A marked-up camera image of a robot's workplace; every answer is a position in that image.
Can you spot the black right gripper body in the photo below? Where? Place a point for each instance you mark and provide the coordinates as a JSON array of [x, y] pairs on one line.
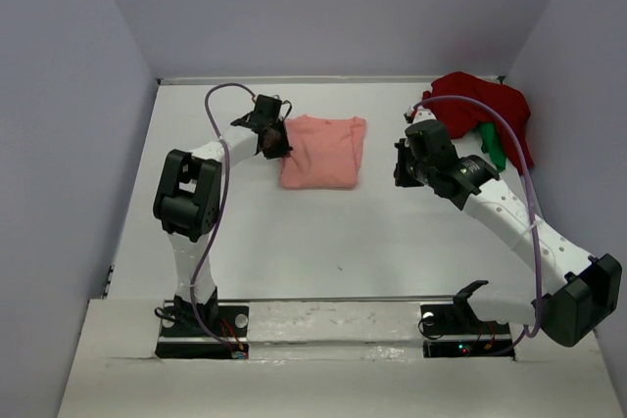
[[410, 171]]

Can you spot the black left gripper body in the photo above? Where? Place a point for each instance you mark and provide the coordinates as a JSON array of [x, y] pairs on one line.
[[278, 146]]

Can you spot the pink t shirt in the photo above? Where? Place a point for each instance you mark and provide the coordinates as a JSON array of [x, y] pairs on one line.
[[326, 153]]

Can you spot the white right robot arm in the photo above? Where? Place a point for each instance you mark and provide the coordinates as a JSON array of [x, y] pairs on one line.
[[573, 292]]

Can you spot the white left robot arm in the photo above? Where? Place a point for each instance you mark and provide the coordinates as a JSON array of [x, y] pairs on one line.
[[191, 197]]

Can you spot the red t shirt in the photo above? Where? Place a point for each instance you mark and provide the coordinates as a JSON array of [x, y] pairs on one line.
[[463, 101]]

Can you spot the green t shirt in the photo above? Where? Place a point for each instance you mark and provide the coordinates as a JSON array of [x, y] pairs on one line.
[[491, 145]]

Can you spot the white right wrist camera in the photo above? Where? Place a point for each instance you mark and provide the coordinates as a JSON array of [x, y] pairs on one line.
[[417, 114]]

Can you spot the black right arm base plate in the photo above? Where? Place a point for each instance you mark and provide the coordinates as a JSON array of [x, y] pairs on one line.
[[447, 332]]

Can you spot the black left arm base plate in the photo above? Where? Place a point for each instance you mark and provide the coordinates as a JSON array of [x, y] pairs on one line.
[[181, 337]]

